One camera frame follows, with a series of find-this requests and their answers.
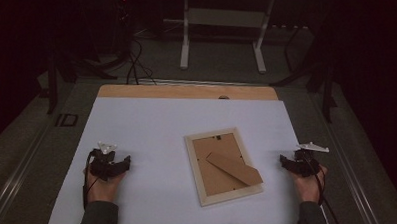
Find black floor socket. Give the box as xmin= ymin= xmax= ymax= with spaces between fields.
xmin=53 ymin=112 xmax=80 ymax=128

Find wooden photo frame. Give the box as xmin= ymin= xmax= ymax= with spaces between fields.
xmin=183 ymin=125 xmax=265 ymax=207

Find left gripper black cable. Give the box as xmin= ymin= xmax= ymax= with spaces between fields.
xmin=80 ymin=151 xmax=101 ymax=210

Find black floor cables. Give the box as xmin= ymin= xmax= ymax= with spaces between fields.
xmin=124 ymin=35 xmax=158 ymax=87

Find person's right hand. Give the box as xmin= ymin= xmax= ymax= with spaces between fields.
xmin=289 ymin=164 xmax=330 ymax=205

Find person's left hand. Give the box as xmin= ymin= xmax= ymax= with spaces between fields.
xmin=83 ymin=164 xmax=128 ymax=205

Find white metal desk frame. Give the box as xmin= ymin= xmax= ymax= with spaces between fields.
xmin=177 ymin=0 xmax=316 ymax=77

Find dark computer tower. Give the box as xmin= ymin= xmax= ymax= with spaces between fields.
xmin=113 ymin=0 xmax=135 ymax=61

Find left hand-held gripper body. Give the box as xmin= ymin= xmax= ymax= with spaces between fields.
xmin=86 ymin=140 xmax=123 ymax=182

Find grey metal floor rail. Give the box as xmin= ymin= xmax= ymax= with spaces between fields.
xmin=0 ymin=121 xmax=58 ymax=224
xmin=308 ymin=87 xmax=383 ymax=224

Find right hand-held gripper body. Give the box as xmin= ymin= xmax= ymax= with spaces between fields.
xmin=290 ymin=140 xmax=331 ymax=179

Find black metal stand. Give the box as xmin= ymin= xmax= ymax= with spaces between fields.
xmin=267 ymin=20 xmax=340 ymax=125
xmin=37 ymin=41 xmax=120 ymax=116

